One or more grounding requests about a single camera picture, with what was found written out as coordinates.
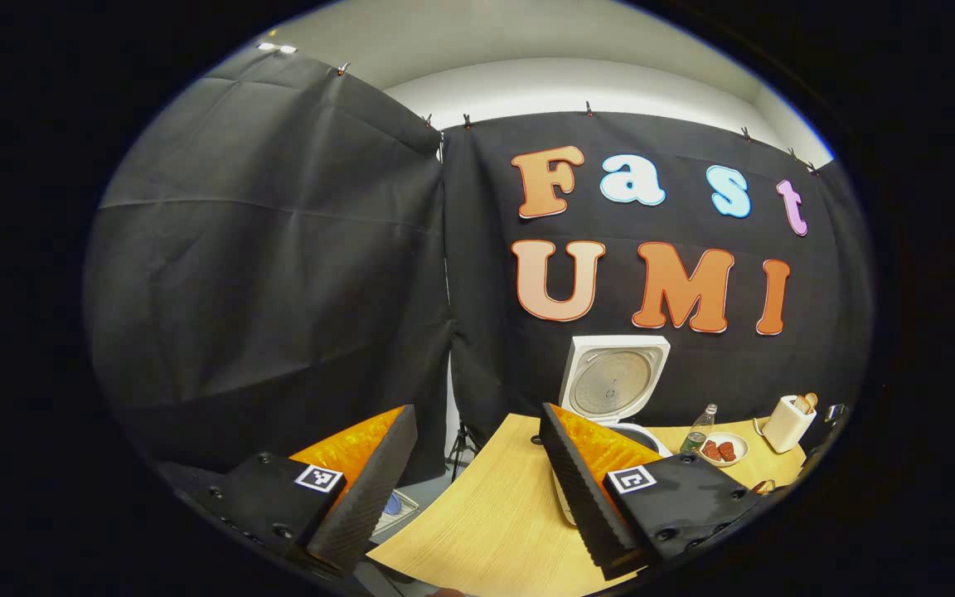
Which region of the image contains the white rice cooker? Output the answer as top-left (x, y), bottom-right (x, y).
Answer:
top-left (555, 335), bottom-right (675, 528)

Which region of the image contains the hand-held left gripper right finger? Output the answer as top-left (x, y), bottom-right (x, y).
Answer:
top-left (539, 403), bottom-right (767, 581)

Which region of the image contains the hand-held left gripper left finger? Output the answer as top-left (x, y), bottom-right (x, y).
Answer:
top-left (187, 405), bottom-right (420, 580)

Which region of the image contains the black tripod stand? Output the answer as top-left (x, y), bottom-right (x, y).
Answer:
top-left (444, 419), bottom-right (480, 483)

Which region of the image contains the white plate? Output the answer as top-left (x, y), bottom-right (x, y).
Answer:
top-left (697, 431), bottom-right (749, 468)

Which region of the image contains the black backdrop cloth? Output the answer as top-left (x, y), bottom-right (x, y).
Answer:
top-left (82, 46), bottom-right (875, 498)

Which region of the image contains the clear plastic bottle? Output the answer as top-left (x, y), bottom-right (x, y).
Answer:
top-left (680, 404), bottom-right (719, 455)

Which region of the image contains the white and blue floor object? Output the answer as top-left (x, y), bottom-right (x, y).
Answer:
top-left (368, 489), bottom-right (422, 538)

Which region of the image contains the white toaster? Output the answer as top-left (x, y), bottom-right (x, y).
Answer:
top-left (753, 395), bottom-right (818, 454)

